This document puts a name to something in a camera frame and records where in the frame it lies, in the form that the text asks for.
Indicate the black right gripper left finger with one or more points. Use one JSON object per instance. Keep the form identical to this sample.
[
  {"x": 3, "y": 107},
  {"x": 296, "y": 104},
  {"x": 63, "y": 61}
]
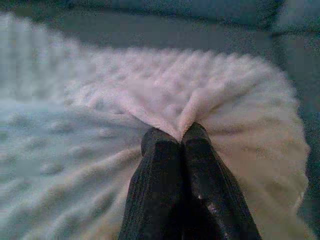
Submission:
[{"x": 157, "y": 187}]

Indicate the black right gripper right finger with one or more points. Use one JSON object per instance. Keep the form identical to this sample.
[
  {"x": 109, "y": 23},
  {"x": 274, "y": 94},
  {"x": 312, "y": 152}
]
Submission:
[{"x": 210, "y": 195}]

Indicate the beige dotted pillow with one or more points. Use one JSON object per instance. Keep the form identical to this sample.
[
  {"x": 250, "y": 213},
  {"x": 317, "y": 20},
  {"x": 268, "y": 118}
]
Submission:
[{"x": 175, "y": 82}]

